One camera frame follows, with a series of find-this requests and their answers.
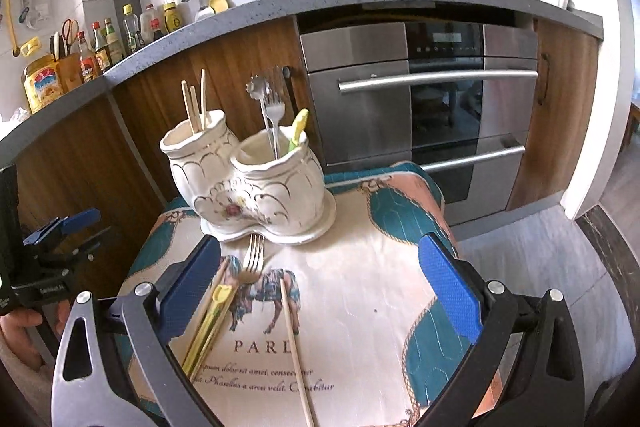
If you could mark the person's left hand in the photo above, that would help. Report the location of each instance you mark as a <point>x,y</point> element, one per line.
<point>17,322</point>

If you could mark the wooden base cabinet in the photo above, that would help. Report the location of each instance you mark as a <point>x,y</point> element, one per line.
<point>150,107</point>

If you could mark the yellow cooking oil bottle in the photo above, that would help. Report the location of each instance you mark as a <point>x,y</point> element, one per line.
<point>42,82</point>

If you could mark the stainless steel oven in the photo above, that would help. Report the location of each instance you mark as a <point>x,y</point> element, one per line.
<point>360,127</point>

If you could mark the silver utensil with flower end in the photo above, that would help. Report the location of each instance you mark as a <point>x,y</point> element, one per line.
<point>256,88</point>

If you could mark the yellow plastic utensil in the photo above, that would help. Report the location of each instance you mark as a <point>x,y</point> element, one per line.
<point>299,127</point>
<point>221,296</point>

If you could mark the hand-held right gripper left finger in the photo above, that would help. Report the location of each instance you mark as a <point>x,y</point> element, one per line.
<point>190,287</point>

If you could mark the wooden chair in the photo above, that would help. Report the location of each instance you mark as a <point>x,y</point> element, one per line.
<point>634,127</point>

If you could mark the narrow wooden cabinet door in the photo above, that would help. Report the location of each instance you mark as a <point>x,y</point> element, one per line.
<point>555,117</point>

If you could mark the white condiment bottle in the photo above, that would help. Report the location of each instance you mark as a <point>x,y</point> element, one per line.
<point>148,19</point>

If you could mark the hanging clear kitchen tool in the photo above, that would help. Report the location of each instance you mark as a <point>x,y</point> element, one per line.
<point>31,2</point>

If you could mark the dark soy sauce bottle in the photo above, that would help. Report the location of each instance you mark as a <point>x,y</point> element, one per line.
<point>157,32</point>

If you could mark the wooden knife block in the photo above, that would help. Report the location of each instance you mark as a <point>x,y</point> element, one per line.
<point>70,72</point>

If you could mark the red cap sauce bottle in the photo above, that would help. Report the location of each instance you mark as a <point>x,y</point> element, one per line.
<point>87,62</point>

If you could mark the yellow lid jar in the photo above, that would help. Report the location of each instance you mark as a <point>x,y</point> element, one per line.
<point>171,19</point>

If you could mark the white floral ceramic utensil holder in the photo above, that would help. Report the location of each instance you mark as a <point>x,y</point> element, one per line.
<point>280,192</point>

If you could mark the white ceramic holder tray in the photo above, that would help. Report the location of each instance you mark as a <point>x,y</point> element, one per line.
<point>310,232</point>

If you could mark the dark sauce bottle yellow label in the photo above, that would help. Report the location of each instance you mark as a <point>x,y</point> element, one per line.
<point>101,52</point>

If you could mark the hanging yellow long spoon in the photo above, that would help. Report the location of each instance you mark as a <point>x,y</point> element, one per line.
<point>11,22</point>

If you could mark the printed teal and cream cloth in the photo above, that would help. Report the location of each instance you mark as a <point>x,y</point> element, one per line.
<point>350,307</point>

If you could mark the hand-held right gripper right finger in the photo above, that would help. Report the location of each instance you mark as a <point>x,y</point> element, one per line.
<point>450,287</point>

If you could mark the yellow cap clear bottle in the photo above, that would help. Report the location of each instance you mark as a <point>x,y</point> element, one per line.
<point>131,32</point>

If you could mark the gold metal fork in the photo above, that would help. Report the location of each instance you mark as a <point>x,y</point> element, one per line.
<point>248,274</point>

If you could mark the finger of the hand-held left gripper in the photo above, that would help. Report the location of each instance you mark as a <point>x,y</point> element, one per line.
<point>80,246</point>
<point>80,218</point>

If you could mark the green cap sauce bottle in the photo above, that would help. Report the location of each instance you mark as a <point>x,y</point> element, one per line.
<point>113,44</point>

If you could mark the silver metal fork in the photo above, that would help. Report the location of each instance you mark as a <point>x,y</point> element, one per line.
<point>275,107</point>

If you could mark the wooden chopstick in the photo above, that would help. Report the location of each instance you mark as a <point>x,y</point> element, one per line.
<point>189,107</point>
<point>196,107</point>
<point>295,347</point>
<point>203,92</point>
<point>223,267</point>

